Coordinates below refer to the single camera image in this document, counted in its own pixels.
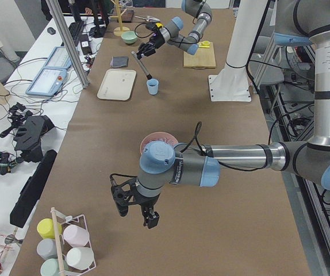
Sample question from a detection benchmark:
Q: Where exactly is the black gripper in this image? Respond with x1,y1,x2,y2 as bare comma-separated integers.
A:
136,28,171,60
135,183,162,229

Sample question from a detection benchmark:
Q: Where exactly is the steel muddler black tip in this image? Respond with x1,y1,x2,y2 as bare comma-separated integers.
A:
131,51,152,80

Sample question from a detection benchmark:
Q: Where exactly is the light blue plastic cup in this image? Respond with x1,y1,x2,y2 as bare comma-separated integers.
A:
147,78,159,95

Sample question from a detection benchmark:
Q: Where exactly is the wooden cup stand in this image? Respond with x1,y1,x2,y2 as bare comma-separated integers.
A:
108,0,131,37

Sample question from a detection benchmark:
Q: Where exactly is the steel ice scoop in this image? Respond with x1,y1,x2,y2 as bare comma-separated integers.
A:
134,16,160,22

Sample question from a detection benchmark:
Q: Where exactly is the pink cup in rack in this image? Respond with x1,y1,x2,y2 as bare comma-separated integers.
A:
63,225,90,247

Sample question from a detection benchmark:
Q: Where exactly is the clear ice cube pile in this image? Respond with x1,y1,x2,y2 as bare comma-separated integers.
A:
151,137,177,146

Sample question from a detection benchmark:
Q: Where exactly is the white cup in rack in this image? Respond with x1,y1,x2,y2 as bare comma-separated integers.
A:
66,247,94,270

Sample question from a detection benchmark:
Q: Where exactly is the yellow cup in rack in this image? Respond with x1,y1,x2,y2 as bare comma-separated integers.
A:
37,218,55,239

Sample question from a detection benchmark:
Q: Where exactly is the grey cup in rack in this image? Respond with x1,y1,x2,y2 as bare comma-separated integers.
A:
36,238,57,260

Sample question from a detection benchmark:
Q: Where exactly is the mint cup in rack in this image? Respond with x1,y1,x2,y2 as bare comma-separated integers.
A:
40,258,60,276

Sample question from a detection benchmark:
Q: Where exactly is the mint green bowl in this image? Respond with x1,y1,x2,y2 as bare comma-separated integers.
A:
121,30,138,45

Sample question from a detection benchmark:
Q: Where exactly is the grey folded cloth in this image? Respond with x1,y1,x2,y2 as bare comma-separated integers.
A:
110,56,129,68

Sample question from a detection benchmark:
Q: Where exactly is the cream rabbit tray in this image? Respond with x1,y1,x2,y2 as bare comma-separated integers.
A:
97,69,136,101

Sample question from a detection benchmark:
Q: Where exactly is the bamboo cutting board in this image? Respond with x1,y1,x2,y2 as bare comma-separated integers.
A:
183,42,216,69

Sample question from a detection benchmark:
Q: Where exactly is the lemon slice upper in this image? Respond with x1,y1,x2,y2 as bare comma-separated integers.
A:
198,40,211,48

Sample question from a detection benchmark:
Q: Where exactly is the black keyboard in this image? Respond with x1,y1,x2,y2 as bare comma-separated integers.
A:
68,21,85,46

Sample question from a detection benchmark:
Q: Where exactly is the pink bowl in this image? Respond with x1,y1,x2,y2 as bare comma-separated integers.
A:
140,132,178,154

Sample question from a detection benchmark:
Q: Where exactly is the teach pendant far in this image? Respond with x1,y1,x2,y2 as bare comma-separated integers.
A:
45,46,72,69

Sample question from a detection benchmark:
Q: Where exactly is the teach pendant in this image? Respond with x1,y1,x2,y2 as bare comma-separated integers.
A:
45,46,72,69
26,67,67,97

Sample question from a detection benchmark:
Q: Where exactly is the teach pendant near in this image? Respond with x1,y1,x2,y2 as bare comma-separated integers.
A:
26,67,67,97

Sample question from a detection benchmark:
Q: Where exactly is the long black speaker bar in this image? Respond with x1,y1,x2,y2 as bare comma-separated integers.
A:
10,149,57,228

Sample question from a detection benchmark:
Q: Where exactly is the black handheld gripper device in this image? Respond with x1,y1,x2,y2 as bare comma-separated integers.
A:
0,102,55,163

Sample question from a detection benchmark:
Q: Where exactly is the aluminium frame post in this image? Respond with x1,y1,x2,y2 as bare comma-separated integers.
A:
46,0,89,89

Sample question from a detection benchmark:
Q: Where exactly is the white wire cup rack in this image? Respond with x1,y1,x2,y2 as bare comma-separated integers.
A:
51,207,97,275

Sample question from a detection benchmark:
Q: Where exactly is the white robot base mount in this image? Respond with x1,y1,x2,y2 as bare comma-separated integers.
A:
209,1,269,102

